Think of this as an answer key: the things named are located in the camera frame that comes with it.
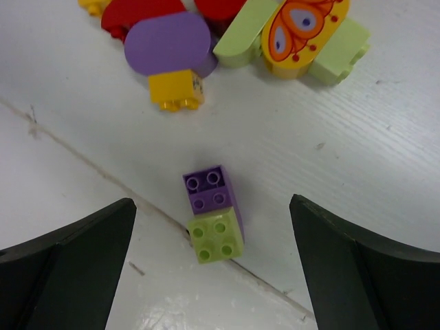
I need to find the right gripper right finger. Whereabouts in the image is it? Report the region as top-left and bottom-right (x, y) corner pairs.
(289, 195), (439, 329)

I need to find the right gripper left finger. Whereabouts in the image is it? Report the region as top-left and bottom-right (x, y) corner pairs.
(1, 198), (136, 329)

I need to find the light green square lego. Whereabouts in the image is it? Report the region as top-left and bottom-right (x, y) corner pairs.
(188, 207), (244, 264)

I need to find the purple patterned lego brick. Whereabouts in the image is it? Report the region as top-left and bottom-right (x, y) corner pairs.
(182, 165), (245, 239)

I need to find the small orange lego piece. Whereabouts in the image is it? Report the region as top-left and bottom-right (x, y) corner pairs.
(148, 69), (205, 112)

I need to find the light green wedge lego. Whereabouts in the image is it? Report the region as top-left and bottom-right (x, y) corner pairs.
(308, 18), (371, 86)

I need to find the purple rounded lego piece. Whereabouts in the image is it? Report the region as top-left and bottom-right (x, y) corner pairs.
(124, 12), (218, 78)

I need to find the dark red lego brick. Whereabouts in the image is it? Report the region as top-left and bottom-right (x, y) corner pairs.
(101, 0), (186, 43)

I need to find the yellow lego brick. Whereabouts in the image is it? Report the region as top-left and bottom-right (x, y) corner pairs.
(78, 0), (111, 17)

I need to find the orange patterned lego piece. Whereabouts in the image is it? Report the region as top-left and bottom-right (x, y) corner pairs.
(261, 0), (351, 79)

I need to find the light green curved lego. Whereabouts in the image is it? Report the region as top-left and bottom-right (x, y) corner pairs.
(213, 0), (278, 69)

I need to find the red rounded lego brick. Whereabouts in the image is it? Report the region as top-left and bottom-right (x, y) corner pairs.
(194, 0), (246, 36)

